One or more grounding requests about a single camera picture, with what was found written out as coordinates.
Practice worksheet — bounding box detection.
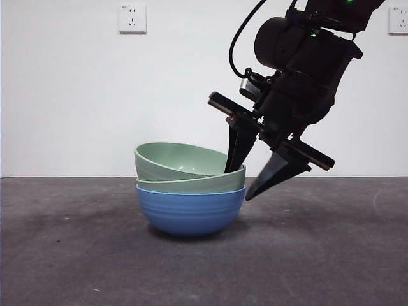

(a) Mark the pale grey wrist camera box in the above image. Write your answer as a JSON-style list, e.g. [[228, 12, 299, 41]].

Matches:
[[238, 68, 275, 100]]

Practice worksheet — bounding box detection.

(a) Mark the black camera cable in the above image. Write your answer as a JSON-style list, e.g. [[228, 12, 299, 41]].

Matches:
[[228, 0, 267, 79]]

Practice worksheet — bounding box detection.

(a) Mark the blue ribbed bowl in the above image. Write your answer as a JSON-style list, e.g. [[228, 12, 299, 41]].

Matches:
[[135, 185, 247, 237]]

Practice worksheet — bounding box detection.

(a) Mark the green ribbed bowl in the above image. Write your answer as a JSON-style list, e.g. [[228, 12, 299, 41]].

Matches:
[[135, 164, 247, 194], [133, 142, 229, 182]]

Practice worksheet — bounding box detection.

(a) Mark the white wall socket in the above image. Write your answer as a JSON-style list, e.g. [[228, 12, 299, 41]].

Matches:
[[388, 6, 408, 36], [119, 4, 148, 35]]

